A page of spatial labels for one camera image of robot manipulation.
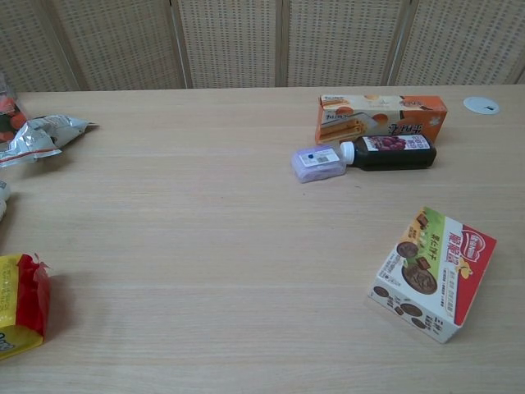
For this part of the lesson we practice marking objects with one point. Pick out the white red snack box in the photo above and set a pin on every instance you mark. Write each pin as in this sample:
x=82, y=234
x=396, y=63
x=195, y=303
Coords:
x=430, y=267

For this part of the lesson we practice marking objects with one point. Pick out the small purple white bottle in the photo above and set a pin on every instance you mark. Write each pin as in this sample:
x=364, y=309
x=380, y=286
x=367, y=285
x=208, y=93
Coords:
x=316, y=164

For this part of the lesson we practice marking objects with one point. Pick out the orange biscuit box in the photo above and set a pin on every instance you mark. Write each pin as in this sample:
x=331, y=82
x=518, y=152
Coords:
x=369, y=115

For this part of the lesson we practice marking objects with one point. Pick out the dark grape juice bottle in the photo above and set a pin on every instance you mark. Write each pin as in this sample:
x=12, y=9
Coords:
x=393, y=158

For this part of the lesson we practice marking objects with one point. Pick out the woven folding screen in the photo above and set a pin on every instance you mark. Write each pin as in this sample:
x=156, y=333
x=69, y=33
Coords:
x=229, y=41

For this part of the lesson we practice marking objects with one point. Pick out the silver foil snack bag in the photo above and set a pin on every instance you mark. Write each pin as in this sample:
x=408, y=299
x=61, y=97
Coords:
x=37, y=135

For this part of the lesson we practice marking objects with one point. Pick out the plain white bottle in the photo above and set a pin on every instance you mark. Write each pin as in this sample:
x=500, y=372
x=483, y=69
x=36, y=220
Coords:
x=3, y=201

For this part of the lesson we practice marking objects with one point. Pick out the yellow red snack bag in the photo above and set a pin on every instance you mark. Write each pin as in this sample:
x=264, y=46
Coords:
x=20, y=295

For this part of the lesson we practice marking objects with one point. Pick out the clear bag orange candies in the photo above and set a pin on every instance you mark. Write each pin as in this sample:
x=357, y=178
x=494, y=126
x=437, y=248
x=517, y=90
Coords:
x=7, y=115

